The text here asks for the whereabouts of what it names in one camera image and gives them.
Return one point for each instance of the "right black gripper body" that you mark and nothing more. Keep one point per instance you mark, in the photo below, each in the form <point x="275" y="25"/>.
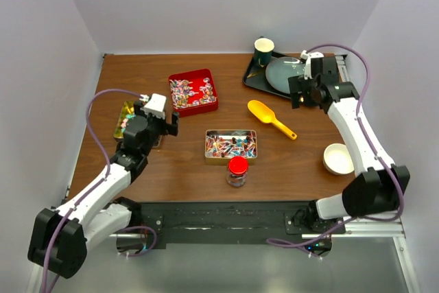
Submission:
<point x="307" y="92"/>

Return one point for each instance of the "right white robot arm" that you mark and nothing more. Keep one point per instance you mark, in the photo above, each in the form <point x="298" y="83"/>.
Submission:
<point x="379" y="183"/>

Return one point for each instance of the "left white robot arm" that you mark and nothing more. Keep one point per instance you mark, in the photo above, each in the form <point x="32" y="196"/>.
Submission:
<point x="62" y="237"/>

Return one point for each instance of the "yellow plastic scoop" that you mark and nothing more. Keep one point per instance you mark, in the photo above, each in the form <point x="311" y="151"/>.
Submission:
<point x="267" y="116"/>

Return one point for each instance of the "red tin swirl lollipops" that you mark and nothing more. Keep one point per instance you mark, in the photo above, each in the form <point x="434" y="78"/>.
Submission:
<point x="193" y="92"/>

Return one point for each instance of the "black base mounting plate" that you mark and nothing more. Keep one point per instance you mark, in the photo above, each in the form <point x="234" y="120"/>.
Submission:
<point x="227" y="222"/>

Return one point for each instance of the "clear plastic jar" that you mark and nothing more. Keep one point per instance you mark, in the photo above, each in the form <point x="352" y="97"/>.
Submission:
<point x="236" y="180"/>

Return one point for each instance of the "red jar lid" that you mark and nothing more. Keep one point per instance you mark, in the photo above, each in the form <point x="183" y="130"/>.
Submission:
<point x="238" y="165"/>

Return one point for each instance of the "white bowl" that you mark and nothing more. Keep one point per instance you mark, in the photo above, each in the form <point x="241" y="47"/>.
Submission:
<point x="337" y="159"/>

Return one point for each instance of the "gold fork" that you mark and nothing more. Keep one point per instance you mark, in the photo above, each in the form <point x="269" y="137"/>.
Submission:
<point x="254" y="72"/>

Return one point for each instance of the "tin of star candies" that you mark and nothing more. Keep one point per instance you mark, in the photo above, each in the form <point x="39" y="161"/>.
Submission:
<point x="127" y="113"/>

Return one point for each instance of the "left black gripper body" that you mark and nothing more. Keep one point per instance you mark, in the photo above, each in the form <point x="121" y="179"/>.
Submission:
<point x="156" y="126"/>

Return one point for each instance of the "black serving tray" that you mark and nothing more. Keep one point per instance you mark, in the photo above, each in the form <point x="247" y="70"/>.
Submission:
<point x="260" y="82"/>

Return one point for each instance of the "dark green paper cup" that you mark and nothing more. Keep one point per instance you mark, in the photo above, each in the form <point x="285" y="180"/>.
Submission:
<point x="263" y="48"/>

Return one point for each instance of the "dark teal plate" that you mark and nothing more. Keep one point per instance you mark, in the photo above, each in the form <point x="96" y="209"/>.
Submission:
<point x="280" y="70"/>

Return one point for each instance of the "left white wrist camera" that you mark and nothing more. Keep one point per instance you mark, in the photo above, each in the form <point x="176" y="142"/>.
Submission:
<point x="154" y="105"/>

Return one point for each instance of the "gold tin of lollipops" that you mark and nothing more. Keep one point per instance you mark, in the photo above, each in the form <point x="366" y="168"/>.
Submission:
<point x="220" y="146"/>

